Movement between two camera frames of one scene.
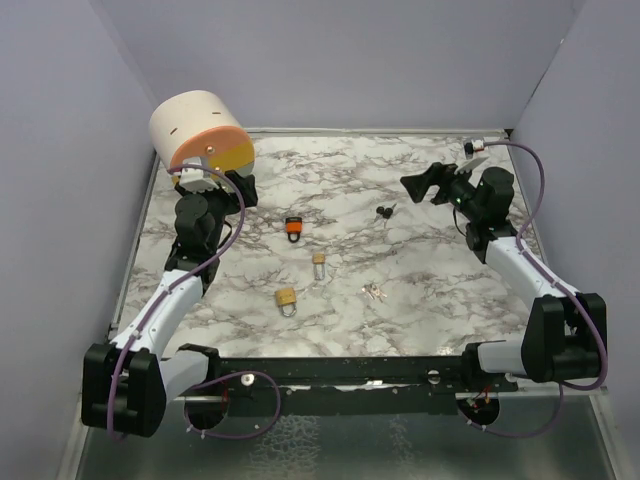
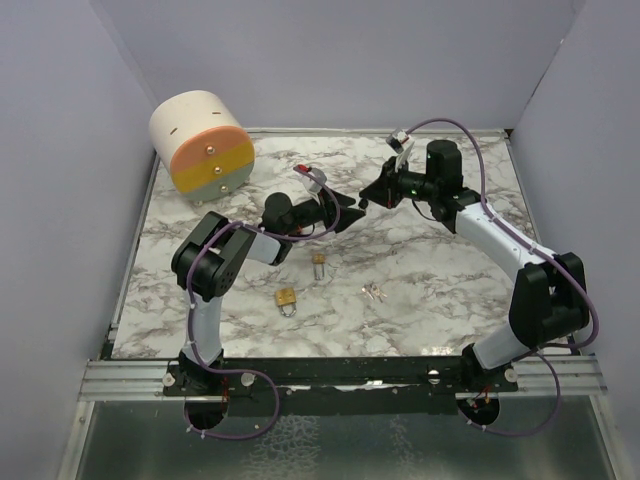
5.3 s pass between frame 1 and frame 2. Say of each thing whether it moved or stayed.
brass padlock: stayed
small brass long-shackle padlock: stayed
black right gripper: moved
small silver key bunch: stayed
